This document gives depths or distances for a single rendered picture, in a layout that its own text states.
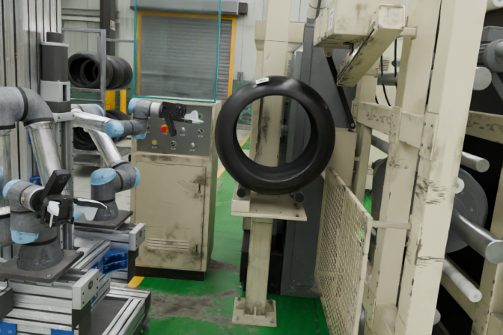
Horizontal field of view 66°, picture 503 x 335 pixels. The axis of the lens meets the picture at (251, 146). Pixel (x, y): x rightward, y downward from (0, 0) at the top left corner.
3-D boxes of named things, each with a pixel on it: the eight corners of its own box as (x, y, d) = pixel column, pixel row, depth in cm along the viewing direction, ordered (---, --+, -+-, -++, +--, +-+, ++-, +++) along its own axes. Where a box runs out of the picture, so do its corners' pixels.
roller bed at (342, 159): (319, 175, 234) (324, 126, 229) (343, 176, 234) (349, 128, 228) (324, 183, 214) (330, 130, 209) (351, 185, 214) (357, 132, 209)
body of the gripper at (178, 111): (185, 105, 186) (160, 101, 185) (182, 123, 187) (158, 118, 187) (188, 105, 193) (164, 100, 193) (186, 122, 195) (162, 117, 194)
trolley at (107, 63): (98, 157, 635) (98, 37, 602) (136, 161, 634) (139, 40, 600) (55, 177, 503) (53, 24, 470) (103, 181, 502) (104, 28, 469)
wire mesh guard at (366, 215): (314, 275, 234) (325, 163, 222) (316, 275, 234) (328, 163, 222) (345, 393, 146) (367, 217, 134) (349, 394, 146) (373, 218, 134)
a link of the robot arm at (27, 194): (46, 184, 121) (19, 185, 114) (55, 187, 119) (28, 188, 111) (43, 207, 121) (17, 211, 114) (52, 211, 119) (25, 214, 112)
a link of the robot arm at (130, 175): (112, 197, 197) (64, 113, 208) (134, 191, 210) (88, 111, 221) (124, 185, 192) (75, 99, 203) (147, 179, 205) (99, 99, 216)
